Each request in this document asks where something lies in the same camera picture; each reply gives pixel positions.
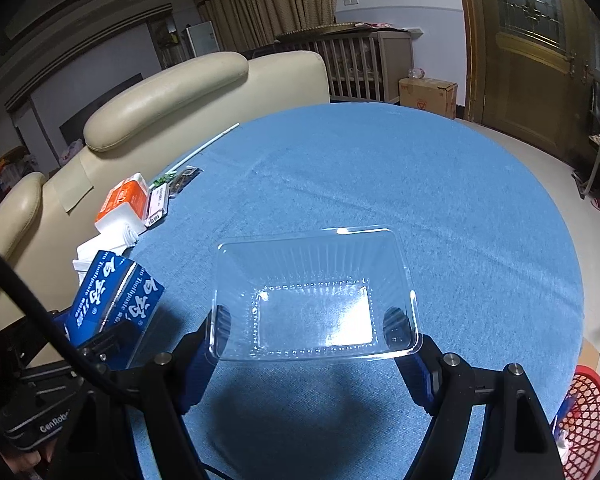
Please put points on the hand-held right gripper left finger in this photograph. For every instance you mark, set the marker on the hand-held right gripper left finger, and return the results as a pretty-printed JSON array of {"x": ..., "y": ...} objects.
[{"x": 192, "y": 375}]

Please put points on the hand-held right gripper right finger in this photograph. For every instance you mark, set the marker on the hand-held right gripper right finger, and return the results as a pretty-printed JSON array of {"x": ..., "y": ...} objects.
[{"x": 422, "y": 380}]

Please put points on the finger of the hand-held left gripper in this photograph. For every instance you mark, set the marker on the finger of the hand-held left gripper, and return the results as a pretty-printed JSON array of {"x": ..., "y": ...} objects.
[{"x": 112, "y": 342}]

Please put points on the blue toothpaste box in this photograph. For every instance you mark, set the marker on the blue toothpaste box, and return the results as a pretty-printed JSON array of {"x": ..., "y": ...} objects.
[{"x": 110, "y": 295}]

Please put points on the clear plastic tray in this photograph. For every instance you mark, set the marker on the clear plastic tray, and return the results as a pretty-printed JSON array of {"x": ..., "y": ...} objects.
[{"x": 310, "y": 280}]

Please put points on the red plastic lattice basket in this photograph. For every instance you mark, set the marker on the red plastic lattice basket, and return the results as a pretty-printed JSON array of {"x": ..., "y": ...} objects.
[{"x": 587, "y": 420}]

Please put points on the orange tissue pack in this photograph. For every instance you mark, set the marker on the orange tissue pack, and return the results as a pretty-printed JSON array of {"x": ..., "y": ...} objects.
[{"x": 122, "y": 202}]

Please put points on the white labelled packet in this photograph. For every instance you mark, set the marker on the white labelled packet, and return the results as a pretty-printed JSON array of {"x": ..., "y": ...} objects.
[{"x": 157, "y": 205}]

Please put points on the flat cardboard sheet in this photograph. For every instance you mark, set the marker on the flat cardboard sheet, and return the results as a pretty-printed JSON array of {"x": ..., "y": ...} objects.
[{"x": 587, "y": 355}]

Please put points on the green circuit strip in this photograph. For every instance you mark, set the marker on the green circuit strip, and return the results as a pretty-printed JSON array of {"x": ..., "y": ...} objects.
[{"x": 162, "y": 179}]

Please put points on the small black packet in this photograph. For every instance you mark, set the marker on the small black packet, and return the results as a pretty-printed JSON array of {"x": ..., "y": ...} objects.
[{"x": 186, "y": 178}]

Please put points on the blue tablecloth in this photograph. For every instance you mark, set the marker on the blue tablecloth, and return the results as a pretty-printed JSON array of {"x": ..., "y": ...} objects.
[{"x": 380, "y": 200}]

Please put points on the thin white stick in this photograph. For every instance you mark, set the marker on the thin white stick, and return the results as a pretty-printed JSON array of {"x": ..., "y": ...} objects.
[{"x": 200, "y": 147}]

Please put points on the cream leather sofa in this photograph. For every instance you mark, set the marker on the cream leather sofa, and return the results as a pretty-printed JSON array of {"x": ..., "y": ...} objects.
[{"x": 145, "y": 95}]

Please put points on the brown cardboard box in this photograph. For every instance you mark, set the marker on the brown cardboard box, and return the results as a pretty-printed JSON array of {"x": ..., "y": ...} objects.
[{"x": 427, "y": 97}]

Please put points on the white cabinet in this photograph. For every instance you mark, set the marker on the white cabinet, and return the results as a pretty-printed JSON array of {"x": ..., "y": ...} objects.
[{"x": 200, "y": 40}]

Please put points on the wooden crib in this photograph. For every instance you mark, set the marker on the wooden crib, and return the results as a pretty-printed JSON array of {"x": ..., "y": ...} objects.
[{"x": 360, "y": 60}]

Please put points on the wooden door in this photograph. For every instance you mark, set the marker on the wooden door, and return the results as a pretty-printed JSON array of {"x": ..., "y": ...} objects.
[{"x": 540, "y": 50}]

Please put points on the beige curtain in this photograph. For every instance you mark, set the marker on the beige curtain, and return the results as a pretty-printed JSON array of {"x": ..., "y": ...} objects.
[{"x": 265, "y": 0}]

